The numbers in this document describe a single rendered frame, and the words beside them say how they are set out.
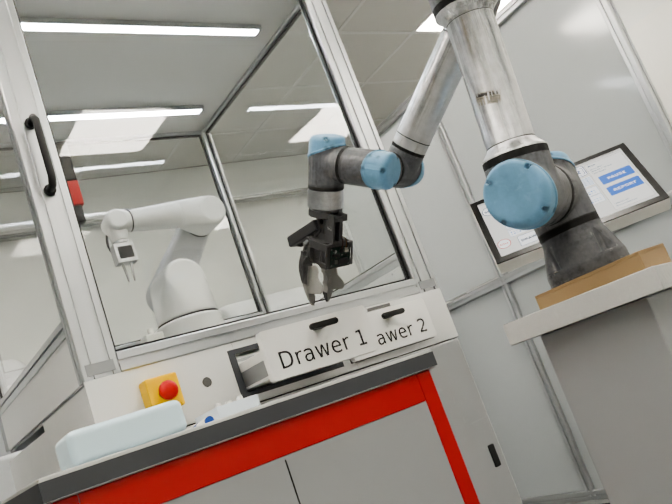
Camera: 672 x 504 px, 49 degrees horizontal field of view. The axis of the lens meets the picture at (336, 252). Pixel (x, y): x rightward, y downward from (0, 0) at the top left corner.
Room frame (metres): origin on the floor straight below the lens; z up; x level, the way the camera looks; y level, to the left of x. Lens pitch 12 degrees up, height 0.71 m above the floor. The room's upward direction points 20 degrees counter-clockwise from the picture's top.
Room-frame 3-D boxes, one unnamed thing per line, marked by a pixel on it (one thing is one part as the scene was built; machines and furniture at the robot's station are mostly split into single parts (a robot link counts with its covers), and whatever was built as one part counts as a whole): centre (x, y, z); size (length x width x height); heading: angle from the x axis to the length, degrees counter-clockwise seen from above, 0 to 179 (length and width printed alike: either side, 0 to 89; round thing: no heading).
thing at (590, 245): (1.36, -0.43, 0.84); 0.15 x 0.15 x 0.10
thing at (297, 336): (1.62, 0.10, 0.87); 0.29 x 0.02 x 0.11; 127
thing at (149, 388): (1.52, 0.44, 0.88); 0.07 x 0.05 x 0.07; 127
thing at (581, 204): (1.35, -0.42, 0.96); 0.13 x 0.12 x 0.14; 147
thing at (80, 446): (0.96, 0.35, 0.78); 0.15 x 0.10 x 0.04; 124
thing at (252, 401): (1.39, 0.30, 0.78); 0.12 x 0.08 x 0.04; 34
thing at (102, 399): (2.14, 0.45, 0.87); 1.02 x 0.95 x 0.14; 127
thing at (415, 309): (1.92, -0.06, 0.87); 0.29 x 0.02 x 0.11; 127
